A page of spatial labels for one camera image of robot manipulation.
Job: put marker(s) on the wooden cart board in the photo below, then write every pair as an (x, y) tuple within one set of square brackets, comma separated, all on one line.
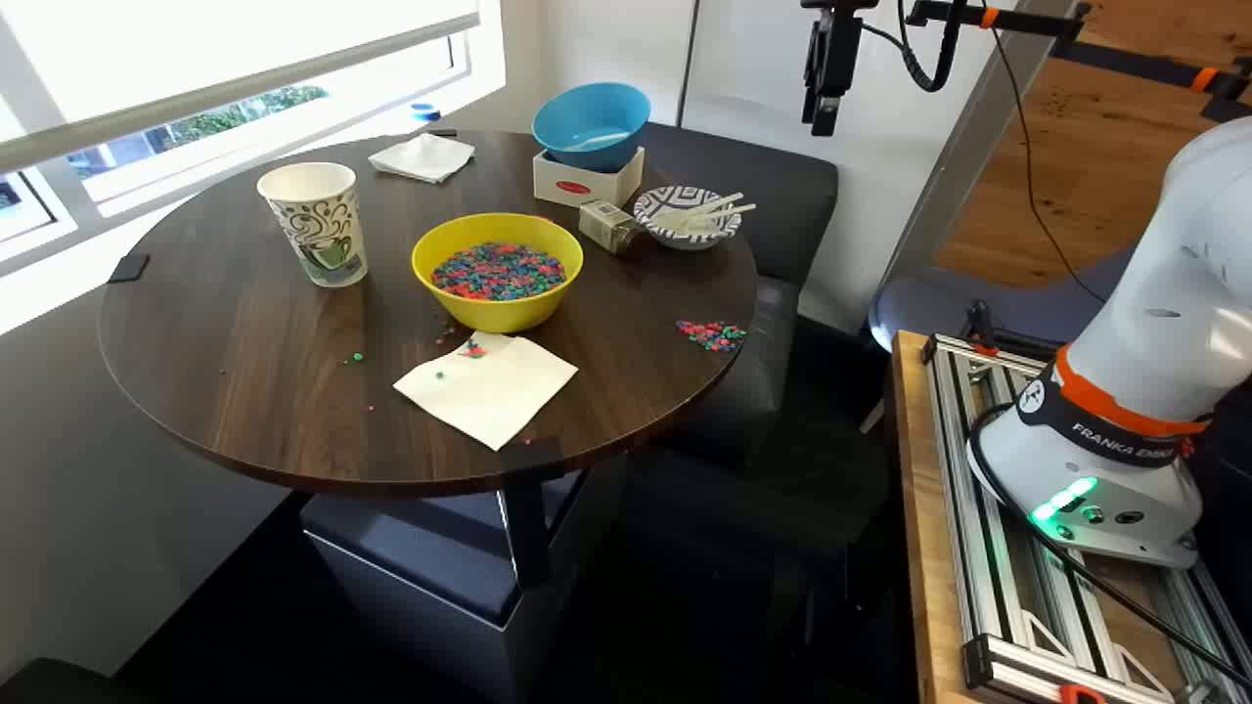
[(930, 547)]

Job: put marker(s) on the small black flat device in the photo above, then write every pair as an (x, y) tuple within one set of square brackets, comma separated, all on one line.
[(129, 266)]

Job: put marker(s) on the black camera stand orange clamps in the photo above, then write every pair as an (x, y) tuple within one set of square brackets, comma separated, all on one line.
[(1041, 26)]

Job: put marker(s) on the scattered colourful beads cluster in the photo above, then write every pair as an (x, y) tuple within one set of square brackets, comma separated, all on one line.
[(708, 332)]

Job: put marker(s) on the yellow plastic bowl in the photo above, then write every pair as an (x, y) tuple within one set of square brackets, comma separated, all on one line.
[(500, 314)]

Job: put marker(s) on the oblong pale wooden block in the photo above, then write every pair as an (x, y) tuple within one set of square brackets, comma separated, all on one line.
[(605, 223)]

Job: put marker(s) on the small white patterned bowl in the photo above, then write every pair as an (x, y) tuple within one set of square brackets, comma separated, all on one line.
[(669, 223)]

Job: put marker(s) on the black table leg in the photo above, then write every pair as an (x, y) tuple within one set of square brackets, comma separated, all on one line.
[(525, 529)]

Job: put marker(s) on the pale wooden stick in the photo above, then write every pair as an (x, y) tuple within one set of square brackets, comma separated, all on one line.
[(725, 212), (708, 206)]

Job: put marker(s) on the white cardboard box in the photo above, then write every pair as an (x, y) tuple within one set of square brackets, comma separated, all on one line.
[(586, 182)]

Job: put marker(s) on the dark grey sofa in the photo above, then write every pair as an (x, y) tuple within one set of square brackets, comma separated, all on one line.
[(757, 207)]

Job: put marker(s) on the grey round ottoman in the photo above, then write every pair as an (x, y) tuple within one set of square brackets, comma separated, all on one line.
[(964, 306)]

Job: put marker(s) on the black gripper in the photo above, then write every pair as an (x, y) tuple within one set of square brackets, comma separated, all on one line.
[(832, 53)]

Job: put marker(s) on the aluminium profile base frame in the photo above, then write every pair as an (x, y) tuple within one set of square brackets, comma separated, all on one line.
[(1041, 612)]

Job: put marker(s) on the small blue object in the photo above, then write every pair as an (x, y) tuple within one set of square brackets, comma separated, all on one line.
[(429, 110)]

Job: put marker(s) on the colourful beads heap in bowl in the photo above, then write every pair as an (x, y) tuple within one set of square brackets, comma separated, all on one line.
[(500, 269)]

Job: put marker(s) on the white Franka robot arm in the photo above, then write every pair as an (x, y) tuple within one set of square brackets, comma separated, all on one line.
[(1161, 339)]

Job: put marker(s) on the patterned paper cup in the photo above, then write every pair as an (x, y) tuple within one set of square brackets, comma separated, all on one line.
[(318, 220)]

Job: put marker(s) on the folded white cloth napkin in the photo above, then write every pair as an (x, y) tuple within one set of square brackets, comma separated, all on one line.
[(420, 156)]

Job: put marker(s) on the single green bead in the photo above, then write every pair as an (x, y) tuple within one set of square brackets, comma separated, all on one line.
[(355, 352)]

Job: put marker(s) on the flat white paper napkin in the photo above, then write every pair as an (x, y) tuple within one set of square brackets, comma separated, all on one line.
[(492, 387)]

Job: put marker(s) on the blue plastic bowl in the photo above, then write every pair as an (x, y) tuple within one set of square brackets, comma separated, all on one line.
[(588, 123)]

